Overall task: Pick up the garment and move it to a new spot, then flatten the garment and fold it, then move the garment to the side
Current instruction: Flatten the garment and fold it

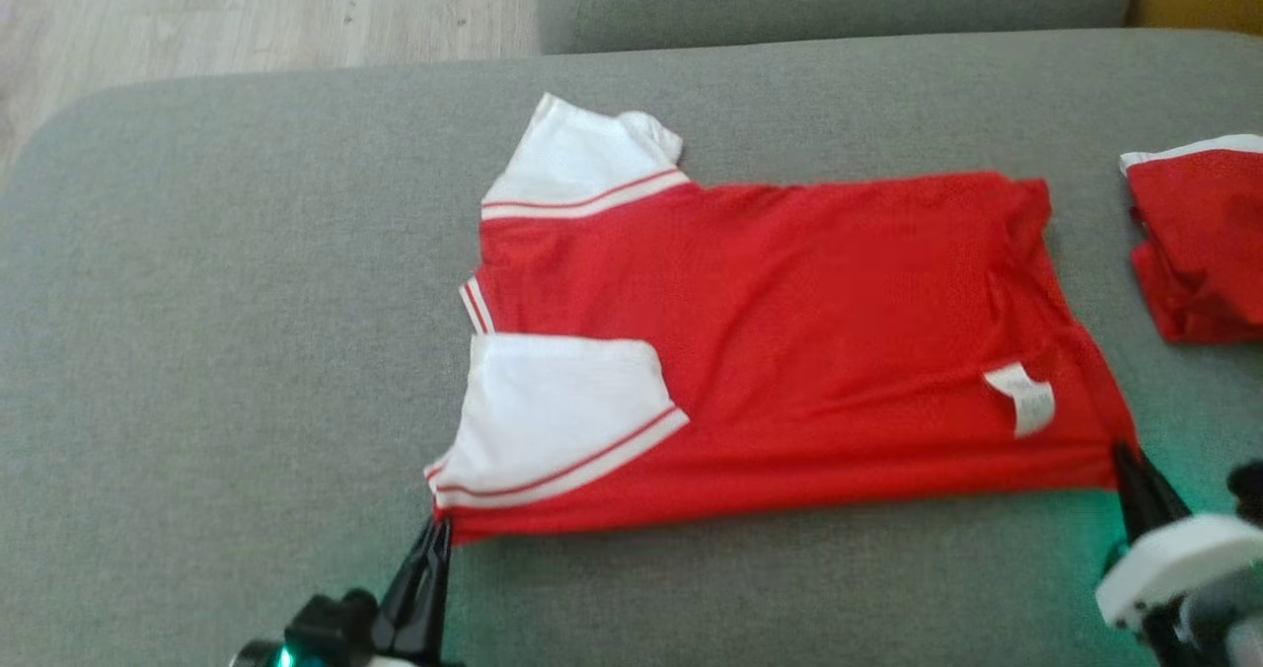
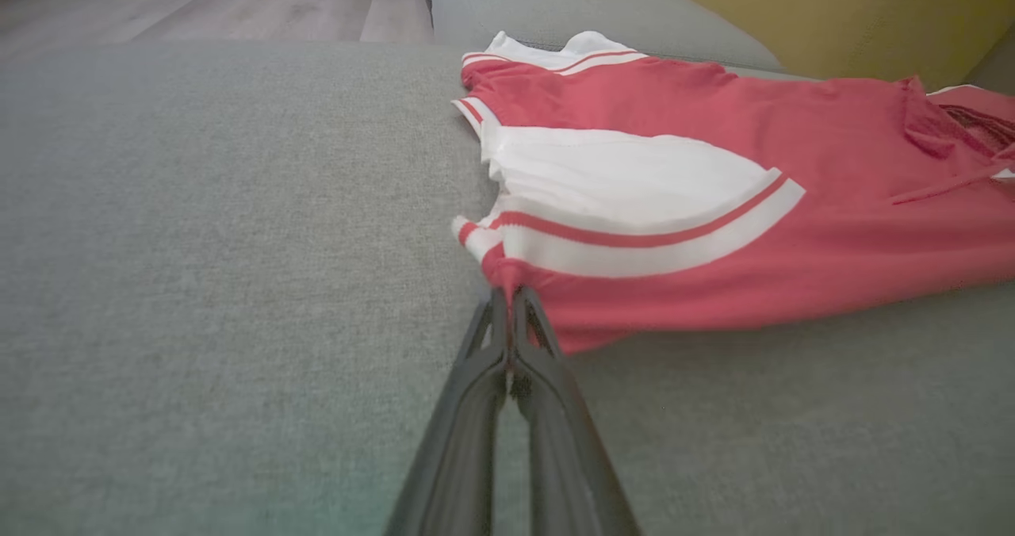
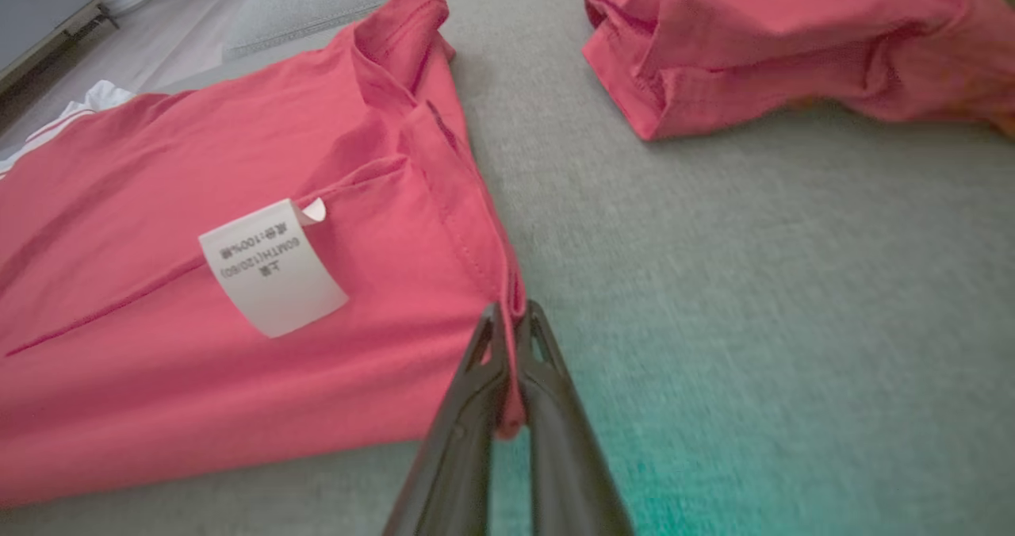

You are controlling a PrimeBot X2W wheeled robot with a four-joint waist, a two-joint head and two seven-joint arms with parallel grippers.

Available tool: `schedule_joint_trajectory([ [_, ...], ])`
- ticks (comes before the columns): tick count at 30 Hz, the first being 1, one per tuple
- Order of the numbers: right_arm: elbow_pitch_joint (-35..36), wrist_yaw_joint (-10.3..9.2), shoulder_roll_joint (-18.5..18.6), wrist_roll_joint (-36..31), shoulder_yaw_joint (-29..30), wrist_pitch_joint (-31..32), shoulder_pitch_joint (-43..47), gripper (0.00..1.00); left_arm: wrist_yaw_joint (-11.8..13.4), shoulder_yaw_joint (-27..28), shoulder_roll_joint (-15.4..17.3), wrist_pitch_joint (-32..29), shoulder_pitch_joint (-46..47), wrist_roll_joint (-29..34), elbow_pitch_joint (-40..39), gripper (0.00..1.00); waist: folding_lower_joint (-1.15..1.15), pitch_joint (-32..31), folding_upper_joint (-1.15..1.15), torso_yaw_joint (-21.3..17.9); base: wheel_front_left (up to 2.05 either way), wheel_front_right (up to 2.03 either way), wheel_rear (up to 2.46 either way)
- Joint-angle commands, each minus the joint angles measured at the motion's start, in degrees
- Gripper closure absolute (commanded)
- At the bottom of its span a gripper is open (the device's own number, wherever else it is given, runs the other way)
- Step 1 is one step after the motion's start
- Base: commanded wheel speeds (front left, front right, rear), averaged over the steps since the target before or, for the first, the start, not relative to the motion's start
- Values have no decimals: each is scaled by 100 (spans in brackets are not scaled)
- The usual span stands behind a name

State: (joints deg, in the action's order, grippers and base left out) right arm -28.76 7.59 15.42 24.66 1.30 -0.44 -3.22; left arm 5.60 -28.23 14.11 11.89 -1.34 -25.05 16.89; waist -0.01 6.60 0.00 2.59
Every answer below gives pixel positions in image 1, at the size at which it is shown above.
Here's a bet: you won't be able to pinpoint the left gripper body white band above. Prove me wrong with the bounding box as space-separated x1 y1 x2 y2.
365 649 465 667

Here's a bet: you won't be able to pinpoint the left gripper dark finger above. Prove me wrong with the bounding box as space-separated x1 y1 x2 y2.
404 518 454 661
374 518 443 650

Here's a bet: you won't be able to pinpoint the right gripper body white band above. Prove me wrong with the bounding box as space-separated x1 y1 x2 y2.
1095 513 1263 634

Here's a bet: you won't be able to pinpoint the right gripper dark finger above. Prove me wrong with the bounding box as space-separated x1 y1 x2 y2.
1126 446 1193 539
1112 441 1156 548

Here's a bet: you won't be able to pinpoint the red shorts with white waistband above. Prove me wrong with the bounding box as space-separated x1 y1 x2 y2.
1120 134 1263 344

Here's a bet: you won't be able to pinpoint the red shirt with white sleeves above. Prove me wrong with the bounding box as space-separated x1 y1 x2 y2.
424 93 1141 547

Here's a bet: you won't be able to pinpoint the grey sofa seat cushion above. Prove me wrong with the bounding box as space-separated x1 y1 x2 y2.
0 28 1263 667

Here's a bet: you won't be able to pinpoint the grey sofa back cushion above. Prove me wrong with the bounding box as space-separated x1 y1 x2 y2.
536 0 1136 54

